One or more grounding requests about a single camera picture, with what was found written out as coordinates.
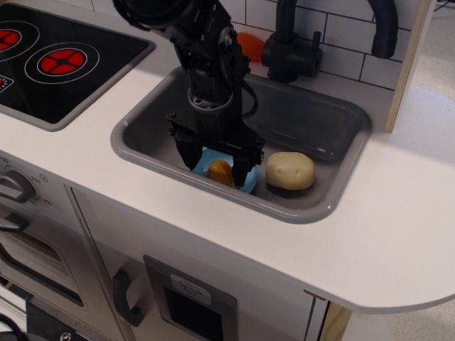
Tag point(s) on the light blue bowl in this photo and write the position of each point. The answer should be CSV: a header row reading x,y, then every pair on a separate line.
x,y
210,155

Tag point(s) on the grey dispenser panel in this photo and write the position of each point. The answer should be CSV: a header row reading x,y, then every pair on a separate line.
x,y
191,305

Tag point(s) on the toy oven door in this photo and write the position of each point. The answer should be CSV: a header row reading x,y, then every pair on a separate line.
x,y
51,262

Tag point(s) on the grey oven knob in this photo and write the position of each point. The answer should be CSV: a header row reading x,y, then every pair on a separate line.
x,y
16,187

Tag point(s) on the orange toy object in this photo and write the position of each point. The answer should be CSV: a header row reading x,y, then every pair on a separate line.
x,y
252,46

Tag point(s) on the grey oven door handle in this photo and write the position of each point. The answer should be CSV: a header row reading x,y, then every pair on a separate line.
x,y
13,223

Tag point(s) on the black toy stovetop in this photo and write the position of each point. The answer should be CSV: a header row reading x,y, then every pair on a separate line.
x,y
54,68

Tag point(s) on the dark grey toy faucet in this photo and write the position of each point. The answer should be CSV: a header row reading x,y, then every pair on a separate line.
x,y
287,57

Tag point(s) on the dark grey cabinet handle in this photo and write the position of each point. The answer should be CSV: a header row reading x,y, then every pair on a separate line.
x,y
120,285

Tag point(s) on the grey plastic sink basin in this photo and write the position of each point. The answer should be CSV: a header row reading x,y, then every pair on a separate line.
x,y
330,131

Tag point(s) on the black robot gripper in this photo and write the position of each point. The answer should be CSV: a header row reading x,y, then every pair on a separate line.
x,y
222,129

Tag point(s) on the beige toy potato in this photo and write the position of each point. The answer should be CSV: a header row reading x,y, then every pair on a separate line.
x,y
290,171

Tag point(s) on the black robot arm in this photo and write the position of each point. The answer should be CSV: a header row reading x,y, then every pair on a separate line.
x,y
208,51

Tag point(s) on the yellow toy corn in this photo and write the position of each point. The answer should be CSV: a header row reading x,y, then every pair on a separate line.
x,y
221,172

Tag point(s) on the wooden side panel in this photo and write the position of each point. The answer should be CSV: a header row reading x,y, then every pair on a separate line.
x,y
412,53

